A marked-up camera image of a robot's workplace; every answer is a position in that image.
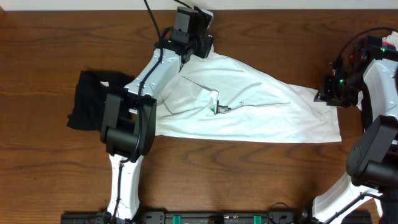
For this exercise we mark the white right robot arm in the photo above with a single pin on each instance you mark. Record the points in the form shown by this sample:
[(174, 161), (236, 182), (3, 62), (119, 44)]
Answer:
[(364, 74)]

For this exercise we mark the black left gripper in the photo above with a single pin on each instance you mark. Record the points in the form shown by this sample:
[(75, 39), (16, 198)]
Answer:
[(203, 44)]

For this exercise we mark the white garment at right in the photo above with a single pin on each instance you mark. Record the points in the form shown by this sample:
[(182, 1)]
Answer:
[(391, 40)]

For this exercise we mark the white t-shirt with robot print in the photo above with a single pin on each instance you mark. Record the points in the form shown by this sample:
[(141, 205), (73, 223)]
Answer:
[(221, 98)]

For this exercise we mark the folded black garment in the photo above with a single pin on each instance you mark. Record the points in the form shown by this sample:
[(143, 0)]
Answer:
[(90, 97)]

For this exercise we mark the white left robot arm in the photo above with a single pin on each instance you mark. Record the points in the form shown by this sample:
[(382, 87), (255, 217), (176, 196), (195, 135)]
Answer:
[(129, 121)]

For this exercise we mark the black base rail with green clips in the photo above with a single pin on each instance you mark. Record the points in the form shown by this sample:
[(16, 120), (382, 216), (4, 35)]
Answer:
[(276, 215)]

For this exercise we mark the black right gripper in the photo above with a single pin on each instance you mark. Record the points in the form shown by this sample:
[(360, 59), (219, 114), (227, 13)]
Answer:
[(326, 94)]

